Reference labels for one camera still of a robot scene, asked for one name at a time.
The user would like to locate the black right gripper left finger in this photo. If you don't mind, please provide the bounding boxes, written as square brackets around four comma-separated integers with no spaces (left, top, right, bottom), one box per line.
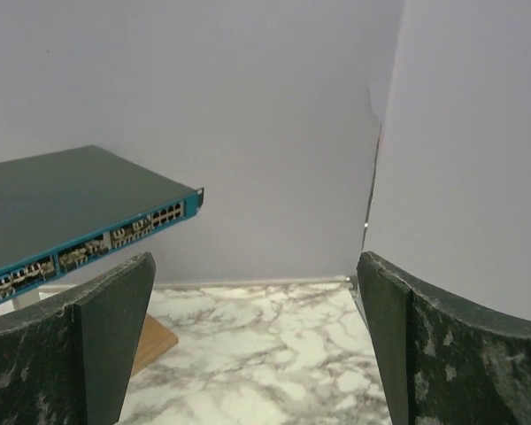
[0,252,156,424]

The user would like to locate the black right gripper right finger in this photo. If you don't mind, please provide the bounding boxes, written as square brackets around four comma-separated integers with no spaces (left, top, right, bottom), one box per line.
[357,251,531,424]

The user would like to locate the dark grey network switch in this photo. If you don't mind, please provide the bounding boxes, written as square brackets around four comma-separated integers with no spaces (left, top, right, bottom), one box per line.
[0,145,204,305]

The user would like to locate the wooden base board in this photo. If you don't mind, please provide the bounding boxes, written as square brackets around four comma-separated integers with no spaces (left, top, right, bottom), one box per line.
[131,314,179,377]

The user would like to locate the silver metal switch stand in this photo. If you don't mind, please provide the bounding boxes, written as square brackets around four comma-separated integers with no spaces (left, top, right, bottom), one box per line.
[11,287,76,311]

